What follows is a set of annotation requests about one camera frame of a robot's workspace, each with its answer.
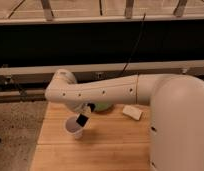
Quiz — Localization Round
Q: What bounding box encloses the white metal rail beam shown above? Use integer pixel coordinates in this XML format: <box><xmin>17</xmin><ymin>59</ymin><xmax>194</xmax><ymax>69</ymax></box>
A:
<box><xmin>0</xmin><ymin>60</ymin><xmax>204</xmax><ymax>83</ymax></box>

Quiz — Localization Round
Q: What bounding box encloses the black hanging cable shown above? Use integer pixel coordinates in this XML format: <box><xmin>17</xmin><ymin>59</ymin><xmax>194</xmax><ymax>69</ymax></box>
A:
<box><xmin>118</xmin><ymin>12</ymin><xmax>147</xmax><ymax>78</ymax></box>

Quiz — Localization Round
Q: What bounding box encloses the black eraser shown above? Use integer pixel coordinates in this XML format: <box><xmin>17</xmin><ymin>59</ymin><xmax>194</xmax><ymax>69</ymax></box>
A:
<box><xmin>76</xmin><ymin>114</ymin><xmax>88</xmax><ymax>127</ymax></box>

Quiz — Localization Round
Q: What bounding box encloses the green bowl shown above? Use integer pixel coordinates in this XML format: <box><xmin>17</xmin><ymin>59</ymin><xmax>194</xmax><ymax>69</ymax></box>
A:
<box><xmin>95</xmin><ymin>103</ymin><xmax>112</xmax><ymax>112</ymax></box>

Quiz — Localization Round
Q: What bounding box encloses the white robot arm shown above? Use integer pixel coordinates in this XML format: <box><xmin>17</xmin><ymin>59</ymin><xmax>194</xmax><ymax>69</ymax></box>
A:
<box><xmin>45</xmin><ymin>69</ymin><xmax>204</xmax><ymax>171</ymax></box>

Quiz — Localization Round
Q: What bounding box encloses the white sponge block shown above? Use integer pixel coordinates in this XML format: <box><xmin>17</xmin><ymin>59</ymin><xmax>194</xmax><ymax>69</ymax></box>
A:
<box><xmin>122</xmin><ymin>105</ymin><xmax>142</xmax><ymax>120</ymax></box>

